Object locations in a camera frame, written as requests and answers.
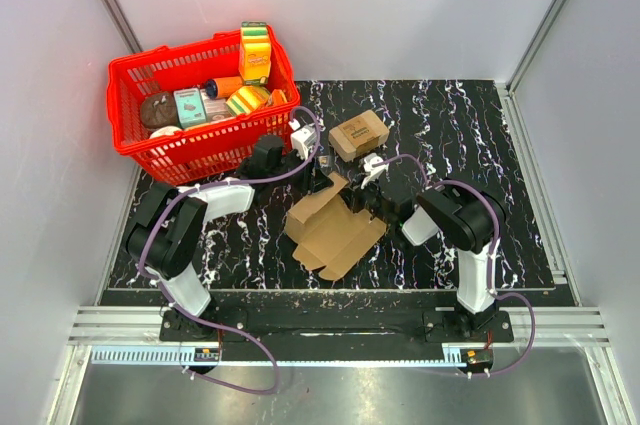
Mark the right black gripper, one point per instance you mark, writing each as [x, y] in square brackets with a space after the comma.
[355, 196]

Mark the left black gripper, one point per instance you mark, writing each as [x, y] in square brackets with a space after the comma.
[314, 179]

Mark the brown cardboard box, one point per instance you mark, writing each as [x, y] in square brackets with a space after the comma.
[329, 237]

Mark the kitchen scouring pads pack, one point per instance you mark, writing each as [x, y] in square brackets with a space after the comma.
[358, 136]

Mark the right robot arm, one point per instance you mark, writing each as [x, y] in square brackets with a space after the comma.
[469, 218]

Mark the teal small box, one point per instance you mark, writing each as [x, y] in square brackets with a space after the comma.
[190, 107]

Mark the small clear plastic bag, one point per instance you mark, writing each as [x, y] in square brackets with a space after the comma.
[325, 161]

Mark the orange snack packet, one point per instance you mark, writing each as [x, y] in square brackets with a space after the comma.
[276, 98]

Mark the yellow green striped sponge pack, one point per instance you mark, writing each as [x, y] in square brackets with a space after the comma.
[247, 99]

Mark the red plastic shopping basket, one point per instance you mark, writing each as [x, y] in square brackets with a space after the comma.
[205, 150]

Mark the pink packaged item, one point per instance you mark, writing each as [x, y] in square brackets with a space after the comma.
[216, 110]

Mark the orange cylindrical can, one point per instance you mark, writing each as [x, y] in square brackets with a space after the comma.
[223, 87]

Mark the orange yellow juice carton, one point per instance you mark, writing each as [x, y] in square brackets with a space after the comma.
[255, 53]

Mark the white round item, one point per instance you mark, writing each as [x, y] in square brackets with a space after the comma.
[165, 131]

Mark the brown round bread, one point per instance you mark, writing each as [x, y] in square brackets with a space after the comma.
[159, 110]

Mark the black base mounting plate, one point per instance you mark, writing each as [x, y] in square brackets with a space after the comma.
[423, 315]

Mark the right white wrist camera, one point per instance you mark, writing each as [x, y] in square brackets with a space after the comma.
[373, 167]

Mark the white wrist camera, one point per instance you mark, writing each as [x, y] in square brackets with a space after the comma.
[303, 138]
[373, 167]

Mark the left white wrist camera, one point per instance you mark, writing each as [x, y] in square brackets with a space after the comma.
[303, 138]

